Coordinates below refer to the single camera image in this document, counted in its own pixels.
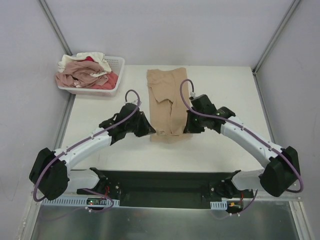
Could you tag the white t shirt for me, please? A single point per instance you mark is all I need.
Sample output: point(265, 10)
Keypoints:
point(97, 57)

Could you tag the aluminium corner post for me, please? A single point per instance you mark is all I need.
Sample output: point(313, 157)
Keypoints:
point(55, 26)
point(276, 35)

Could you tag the right aluminium corner post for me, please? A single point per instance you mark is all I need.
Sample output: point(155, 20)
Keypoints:
point(276, 35)

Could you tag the left aluminium corner post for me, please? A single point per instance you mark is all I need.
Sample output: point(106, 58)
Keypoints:
point(55, 26)

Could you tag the left aluminium table rail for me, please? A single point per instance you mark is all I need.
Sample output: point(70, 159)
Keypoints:
point(58, 140)

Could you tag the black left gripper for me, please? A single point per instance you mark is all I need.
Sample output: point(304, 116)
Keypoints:
point(141, 124)

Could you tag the dusty pink t shirt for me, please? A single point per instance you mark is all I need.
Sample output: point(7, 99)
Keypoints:
point(81, 74)

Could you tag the beige t shirt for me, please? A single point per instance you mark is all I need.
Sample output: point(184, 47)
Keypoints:
point(168, 113)

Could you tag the white plastic laundry basket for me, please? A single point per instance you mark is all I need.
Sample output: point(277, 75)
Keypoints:
point(87, 91)

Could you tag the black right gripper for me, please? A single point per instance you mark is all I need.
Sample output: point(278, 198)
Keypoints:
point(192, 122)

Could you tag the left white cable duct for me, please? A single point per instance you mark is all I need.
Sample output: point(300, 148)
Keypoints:
point(82, 201)

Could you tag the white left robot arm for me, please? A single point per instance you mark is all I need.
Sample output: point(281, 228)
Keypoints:
point(52, 173)

